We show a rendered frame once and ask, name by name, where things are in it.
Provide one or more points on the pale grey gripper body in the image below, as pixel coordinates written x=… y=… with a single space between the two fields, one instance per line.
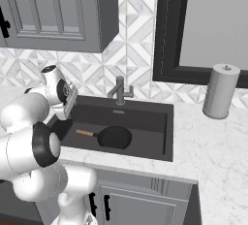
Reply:
x=71 y=103

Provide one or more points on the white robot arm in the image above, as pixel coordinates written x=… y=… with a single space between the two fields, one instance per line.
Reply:
x=22 y=157

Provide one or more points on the dark grey sink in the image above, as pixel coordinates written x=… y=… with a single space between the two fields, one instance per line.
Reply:
x=145 y=128

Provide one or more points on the grey metal tap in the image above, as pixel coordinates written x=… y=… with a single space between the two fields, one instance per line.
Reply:
x=119 y=91

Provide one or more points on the grey upper cupboard door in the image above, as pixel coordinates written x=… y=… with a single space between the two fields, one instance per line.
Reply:
x=51 y=9

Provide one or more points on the black framed window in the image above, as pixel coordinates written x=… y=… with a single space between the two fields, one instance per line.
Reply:
x=168 y=25

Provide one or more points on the grey paper towel roll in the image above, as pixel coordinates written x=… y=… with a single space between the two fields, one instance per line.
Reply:
x=220 y=93

